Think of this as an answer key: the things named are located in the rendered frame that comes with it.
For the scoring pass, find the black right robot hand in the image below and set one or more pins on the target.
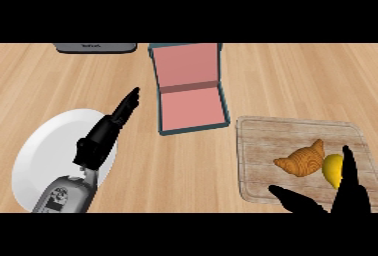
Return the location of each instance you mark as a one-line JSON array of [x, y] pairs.
[[351, 193]]

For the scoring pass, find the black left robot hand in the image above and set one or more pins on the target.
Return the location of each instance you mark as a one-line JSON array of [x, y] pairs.
[[100, 138]]

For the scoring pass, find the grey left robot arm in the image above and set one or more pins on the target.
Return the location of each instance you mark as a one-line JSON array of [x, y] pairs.
[[66, 196]]

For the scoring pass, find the brown croissant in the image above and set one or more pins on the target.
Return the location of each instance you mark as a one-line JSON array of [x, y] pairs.
[[303, 160]]

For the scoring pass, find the pale wooden cutting board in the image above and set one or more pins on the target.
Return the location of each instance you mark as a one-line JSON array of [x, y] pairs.
[[289, 136]]

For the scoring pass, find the pink and teal open box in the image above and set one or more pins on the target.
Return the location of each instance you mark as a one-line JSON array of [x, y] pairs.
[[189, 88]]

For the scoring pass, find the yellow lemon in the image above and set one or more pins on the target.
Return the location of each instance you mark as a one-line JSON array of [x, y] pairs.
[[332, 168]]

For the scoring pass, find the white round plate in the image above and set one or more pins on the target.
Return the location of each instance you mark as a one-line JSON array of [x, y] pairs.
[[46, 150]]

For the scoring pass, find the dark grey appliance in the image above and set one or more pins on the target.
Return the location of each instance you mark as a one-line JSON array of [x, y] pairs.
[[96, 47]]

